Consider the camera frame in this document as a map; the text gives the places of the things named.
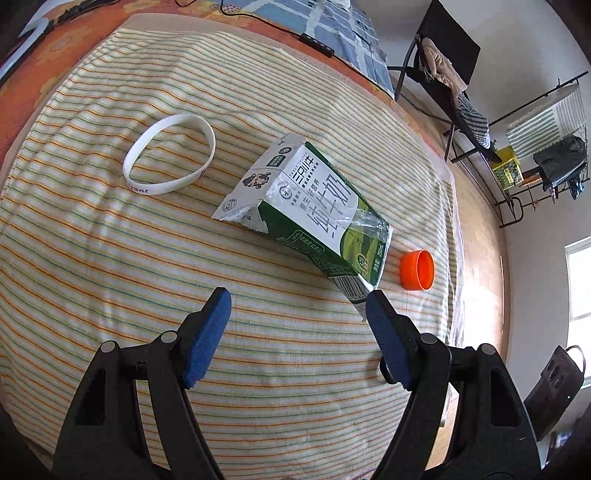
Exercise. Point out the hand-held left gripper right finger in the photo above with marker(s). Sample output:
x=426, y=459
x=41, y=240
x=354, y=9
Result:
x=390, y=341

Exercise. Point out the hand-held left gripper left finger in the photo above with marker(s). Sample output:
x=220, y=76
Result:
x=207, y=337

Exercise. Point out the green milk carton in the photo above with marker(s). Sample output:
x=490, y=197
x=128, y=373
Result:
x=304, y=198

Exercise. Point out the orange bottle cap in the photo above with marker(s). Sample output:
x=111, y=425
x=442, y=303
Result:
x=408, y=270

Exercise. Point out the yellow striped towel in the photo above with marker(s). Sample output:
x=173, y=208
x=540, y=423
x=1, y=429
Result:
x=115, y=277

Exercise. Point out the pale silicone wristband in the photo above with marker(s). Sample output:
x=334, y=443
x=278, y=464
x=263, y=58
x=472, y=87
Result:
x=138, y=188

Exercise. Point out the black clothes rack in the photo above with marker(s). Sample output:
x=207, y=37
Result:
x=511, y=199

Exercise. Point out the window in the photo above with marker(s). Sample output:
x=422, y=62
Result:
x=581, y=286

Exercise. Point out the yellow crate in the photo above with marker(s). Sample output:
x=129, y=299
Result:
x=508, y=168

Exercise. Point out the striped garment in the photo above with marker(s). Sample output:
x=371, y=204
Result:
x=473, y=120

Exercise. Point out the hanging blue garment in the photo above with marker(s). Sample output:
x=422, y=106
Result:
x=576, y=189

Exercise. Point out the hanging dark jacket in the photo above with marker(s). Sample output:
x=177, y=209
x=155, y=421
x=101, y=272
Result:
x=558, y=161

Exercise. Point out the hanging striped cloth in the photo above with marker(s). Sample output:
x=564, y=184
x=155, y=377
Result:
x=535, y=129

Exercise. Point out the pink clothes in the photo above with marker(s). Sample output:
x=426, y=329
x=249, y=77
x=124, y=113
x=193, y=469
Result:
x=443, y=64

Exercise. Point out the black folding chair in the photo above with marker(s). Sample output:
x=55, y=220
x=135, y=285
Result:
x=452, y=41

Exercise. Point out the blue checked bed sheet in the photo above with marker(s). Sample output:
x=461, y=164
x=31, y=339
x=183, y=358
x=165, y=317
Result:
x=332, y=27

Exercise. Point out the orange floral sheet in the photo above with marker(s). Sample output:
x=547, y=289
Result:
x=69, y=37

